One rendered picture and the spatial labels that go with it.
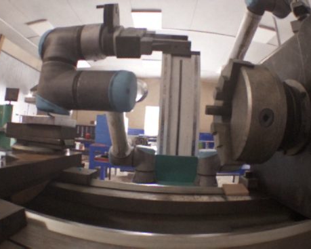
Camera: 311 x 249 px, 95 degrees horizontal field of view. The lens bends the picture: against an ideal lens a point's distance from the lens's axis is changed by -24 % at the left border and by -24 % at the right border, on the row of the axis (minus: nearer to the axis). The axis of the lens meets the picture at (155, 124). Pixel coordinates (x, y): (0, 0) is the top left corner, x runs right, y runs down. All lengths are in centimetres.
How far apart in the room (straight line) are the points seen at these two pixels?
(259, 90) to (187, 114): 123
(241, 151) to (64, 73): 40
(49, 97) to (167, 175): 123
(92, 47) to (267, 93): 37
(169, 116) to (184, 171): 47
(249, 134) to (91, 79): 32
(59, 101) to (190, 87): 133
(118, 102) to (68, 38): 19
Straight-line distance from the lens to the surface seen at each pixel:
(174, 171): 149
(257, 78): 39
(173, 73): 165
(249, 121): 36
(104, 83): 37
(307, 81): 45
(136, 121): 757
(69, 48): 44
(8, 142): 487
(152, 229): 61
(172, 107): 157
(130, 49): 38
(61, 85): 41
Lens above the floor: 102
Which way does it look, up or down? 4 degrees up
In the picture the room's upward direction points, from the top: 3 degrees clockwise
